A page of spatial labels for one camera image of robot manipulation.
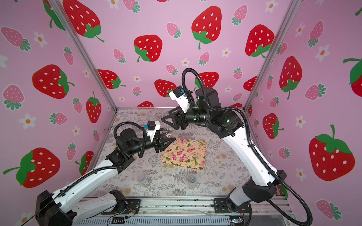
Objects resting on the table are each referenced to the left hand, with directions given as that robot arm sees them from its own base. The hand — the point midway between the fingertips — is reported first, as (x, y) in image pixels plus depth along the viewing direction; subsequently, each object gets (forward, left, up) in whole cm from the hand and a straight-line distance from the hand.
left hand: (173, 134), depth 64 cm
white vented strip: (-30, +8, -34) cm, 46 cm away
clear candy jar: (-9, +21, -34) cm, 41 cm away
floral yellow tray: (+8, -6, -33) cm, 34 cm away
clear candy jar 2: (-11, -9, -30) cm, 33 cm away
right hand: (-1, +3, +12) cm, 12 cm away
